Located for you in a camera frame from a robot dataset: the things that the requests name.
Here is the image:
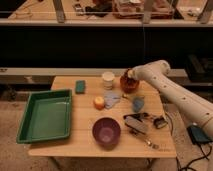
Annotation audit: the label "white paper cup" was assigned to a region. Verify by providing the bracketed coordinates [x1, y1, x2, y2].
[102, 72, 115, 90]

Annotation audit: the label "dark purple grapes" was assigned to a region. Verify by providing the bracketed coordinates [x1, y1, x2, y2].
[124, 77, 137, 87]

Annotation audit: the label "red bowl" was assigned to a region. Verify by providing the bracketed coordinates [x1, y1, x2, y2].
[120, 76, 139, 93]

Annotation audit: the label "orange round fruit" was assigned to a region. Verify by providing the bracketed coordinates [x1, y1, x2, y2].
[93, 96, 105, 110]

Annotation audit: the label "purple bowl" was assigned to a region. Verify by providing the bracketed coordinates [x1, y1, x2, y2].
[92, 117, 121, 148]

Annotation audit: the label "blue cloth piece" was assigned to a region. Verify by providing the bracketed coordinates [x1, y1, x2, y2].
[132, 97, 144, 113]

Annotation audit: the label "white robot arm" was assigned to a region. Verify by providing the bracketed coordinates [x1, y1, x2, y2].
[127, 60, 213, 140]

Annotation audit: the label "green plastic tray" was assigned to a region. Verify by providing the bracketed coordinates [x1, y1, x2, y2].
[16, 89, 72, 144]

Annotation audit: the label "light blue cloth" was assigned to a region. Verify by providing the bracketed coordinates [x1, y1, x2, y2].
[104, 91, 121, 109]

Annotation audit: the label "metal fork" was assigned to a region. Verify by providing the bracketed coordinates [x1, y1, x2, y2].
[130, 130, 159, 149]

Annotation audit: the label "black floor cable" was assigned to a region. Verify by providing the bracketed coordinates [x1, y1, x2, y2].
[163, 106, 213, 171]

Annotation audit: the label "green sponge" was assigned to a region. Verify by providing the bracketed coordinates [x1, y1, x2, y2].
[75, 80, 86, 94]

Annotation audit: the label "wooden table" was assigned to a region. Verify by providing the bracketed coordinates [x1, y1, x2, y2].
[28, 76, 176, 158]

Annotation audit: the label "teal pad on floor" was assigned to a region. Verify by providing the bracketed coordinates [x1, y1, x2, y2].
[187, 125, 212, 144]

